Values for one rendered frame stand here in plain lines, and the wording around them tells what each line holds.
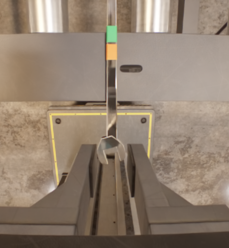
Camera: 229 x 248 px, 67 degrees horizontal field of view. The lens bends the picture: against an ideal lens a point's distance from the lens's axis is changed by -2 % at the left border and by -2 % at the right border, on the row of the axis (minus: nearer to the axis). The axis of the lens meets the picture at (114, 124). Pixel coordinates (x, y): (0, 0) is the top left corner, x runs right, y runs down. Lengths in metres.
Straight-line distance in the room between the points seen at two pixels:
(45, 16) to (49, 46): 0.29
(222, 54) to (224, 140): 1.56
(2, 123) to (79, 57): 1.52
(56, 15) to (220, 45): 0.41
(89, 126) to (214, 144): 1.15
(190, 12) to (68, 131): 0.91
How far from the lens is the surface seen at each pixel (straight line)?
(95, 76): 0.25
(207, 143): 1.75
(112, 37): 0.24
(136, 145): 0.15
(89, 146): 0.15
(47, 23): 0.54
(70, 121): 1.16
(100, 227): 0.77
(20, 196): 2.02
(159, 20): 0.53
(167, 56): 0.26
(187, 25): 0.70
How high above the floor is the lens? 1.41
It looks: 74 degrees down
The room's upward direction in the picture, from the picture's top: 177 degrees clockwise
